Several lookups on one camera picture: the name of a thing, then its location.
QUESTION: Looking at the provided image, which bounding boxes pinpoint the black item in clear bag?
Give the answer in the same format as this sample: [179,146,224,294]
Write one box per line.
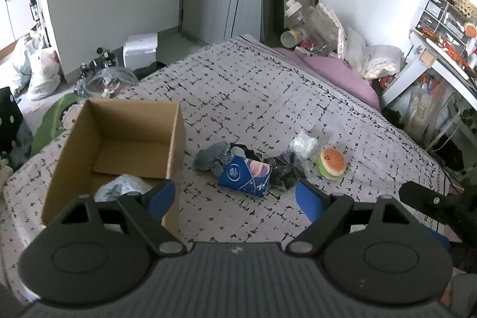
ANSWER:
[93,174,153,203]

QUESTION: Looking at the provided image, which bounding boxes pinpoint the yellow white can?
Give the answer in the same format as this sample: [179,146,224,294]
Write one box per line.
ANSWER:
[280,28,303,47]

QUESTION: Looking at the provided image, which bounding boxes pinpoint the grey printed blanket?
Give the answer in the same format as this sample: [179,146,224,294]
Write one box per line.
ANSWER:
[0,35,453,304]

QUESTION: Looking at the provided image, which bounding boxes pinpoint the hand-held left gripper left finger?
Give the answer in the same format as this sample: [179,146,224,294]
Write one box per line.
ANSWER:
[56,179,187,257]

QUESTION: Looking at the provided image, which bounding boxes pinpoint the grey cloth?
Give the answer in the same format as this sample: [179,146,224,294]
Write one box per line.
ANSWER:
[193,141,233,177]

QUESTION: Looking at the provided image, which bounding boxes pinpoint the crumpled clear plastic sheet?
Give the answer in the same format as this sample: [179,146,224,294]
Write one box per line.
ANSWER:
[75,66,140,100]

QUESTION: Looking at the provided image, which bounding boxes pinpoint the green cartoon cushion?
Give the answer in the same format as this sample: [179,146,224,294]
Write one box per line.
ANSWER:
[32,92,88,156]

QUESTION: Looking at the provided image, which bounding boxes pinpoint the black polka dot bag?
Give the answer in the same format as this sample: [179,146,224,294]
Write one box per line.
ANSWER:
[0,87,32,170]

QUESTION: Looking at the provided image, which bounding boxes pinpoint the white box appliance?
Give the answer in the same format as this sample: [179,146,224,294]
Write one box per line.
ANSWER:
[123,32,159,69]

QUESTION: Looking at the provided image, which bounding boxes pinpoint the grey white plastic bag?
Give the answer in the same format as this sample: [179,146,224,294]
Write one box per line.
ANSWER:
[11,38,34,95]

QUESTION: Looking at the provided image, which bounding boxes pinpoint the brown cardboard box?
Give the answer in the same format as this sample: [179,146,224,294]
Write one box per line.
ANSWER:
[40,98,187,237]

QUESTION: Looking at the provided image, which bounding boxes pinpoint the hamburger toy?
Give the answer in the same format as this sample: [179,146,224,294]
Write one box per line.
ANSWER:
[316,148,348,180]

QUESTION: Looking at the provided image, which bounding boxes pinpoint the pink sheet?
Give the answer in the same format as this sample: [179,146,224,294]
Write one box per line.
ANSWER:
[274,48,381,114]

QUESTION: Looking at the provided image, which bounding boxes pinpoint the wicker basket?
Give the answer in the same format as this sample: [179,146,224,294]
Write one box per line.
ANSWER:
[455,0,477,18]

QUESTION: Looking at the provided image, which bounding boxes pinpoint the clear plastic bag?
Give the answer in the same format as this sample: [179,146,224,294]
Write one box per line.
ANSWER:
[289,130,319,173]

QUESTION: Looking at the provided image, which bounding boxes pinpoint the bags under desk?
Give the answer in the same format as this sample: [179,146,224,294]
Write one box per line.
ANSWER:
[404,80,448,147]

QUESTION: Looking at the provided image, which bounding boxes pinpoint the black tripod gear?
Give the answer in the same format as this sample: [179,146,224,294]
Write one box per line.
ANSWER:
[80,48,116,78]

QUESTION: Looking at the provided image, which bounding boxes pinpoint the white pink plastic bag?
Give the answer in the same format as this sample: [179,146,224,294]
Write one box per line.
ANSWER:
[26,46,62,100]

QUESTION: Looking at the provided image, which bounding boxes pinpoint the white desk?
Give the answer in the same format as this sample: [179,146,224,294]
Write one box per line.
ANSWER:
[380,27,477,162]

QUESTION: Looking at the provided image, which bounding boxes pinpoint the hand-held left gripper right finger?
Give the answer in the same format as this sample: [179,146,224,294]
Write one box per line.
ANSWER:
[285,179,414,255]

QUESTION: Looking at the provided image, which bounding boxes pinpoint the blue tissue packet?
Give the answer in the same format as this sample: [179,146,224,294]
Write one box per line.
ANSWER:
[217,156,273,199]

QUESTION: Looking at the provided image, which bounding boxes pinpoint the grey drawer organizer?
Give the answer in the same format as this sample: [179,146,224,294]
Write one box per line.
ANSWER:
[413,0,477,54]

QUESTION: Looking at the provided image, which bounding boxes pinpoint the clear plastic jar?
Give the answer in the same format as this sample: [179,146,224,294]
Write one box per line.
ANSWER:
[285,0,310,30]

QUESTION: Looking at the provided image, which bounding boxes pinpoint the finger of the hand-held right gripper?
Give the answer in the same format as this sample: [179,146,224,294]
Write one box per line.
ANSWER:
[398,181,461,224]
[425,227,451,249]

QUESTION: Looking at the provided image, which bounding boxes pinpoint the white cabinet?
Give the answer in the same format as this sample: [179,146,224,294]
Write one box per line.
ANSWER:
[0,0,47,50]

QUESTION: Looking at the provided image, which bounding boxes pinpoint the beige fabric bag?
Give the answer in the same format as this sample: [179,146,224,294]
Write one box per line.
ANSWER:
[307,2,345,54]

